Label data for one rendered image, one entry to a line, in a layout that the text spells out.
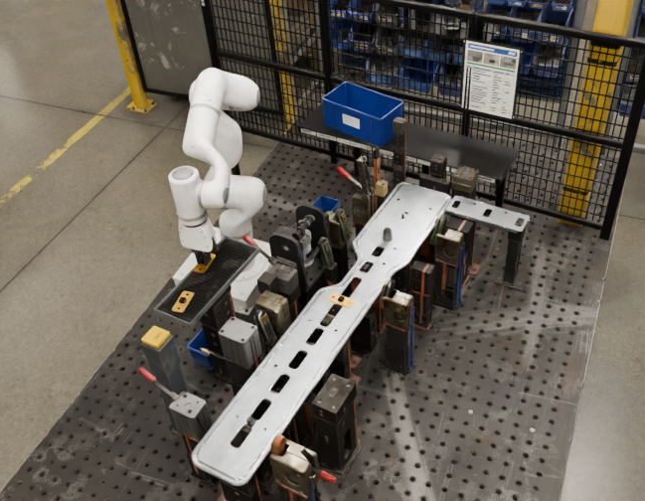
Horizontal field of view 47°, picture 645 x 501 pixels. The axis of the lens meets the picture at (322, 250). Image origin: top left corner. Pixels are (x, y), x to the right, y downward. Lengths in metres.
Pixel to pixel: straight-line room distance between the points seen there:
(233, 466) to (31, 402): 1.84
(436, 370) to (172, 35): 3.20
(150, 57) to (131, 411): 3.15
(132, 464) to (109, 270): 1.90
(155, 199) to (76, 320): 1.02
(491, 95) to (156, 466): 1.80
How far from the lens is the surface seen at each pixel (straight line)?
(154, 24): 5.13
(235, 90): 2.33
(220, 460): 2.09
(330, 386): 2.15
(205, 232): 2.15
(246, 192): 2.58
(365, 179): 2.66
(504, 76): 2.90
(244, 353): 2.21
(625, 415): 3.50
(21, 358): 3.97
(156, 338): 2.18
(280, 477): 2.05
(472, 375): 2.60
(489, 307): 2.81
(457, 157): 2.96
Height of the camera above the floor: 2.74
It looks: 42 degrees down
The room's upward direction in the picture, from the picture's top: 5 degrees counter-clockwise
